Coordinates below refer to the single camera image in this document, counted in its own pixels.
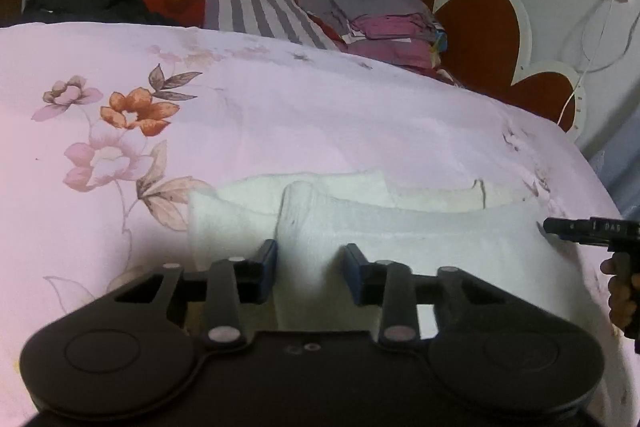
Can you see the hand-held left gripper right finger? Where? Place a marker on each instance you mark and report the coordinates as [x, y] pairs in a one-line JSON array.
[[353, 274]]

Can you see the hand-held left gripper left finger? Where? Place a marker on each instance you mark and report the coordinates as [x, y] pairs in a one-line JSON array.
[[267, 269]]

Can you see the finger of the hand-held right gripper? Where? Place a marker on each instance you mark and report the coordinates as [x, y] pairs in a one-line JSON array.
[[562, 227]]

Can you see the white knit sweater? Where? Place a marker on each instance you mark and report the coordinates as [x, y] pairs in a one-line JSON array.
[[475, 257]]

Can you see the pile of folded clothes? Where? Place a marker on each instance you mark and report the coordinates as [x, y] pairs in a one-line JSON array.
[[380, 22]]

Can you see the person's right hand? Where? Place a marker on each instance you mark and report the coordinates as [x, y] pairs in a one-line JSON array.
[[622, 307]]

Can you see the pink floral bedsheet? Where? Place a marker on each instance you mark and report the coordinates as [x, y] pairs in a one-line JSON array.
[[250, 117]]

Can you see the red and white headboard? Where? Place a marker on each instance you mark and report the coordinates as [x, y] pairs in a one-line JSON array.
[[480, 37]]

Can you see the grey striped pillow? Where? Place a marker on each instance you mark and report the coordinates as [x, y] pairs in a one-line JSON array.
[[265, 14]]

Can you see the black cloth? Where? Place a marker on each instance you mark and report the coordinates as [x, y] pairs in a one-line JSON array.
[[90, 4]]

